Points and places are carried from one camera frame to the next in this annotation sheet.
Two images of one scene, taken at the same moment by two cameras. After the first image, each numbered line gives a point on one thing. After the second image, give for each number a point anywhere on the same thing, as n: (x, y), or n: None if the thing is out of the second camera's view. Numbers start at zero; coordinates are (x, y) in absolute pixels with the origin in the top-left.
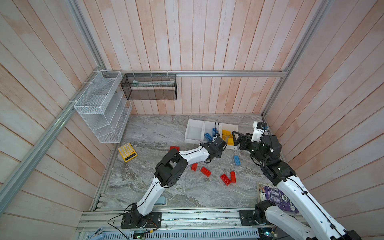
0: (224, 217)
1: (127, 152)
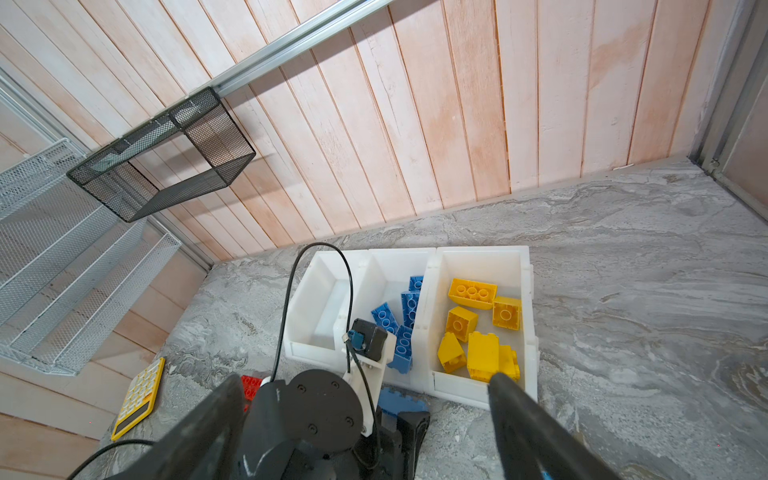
0: None
1: (140, 399)
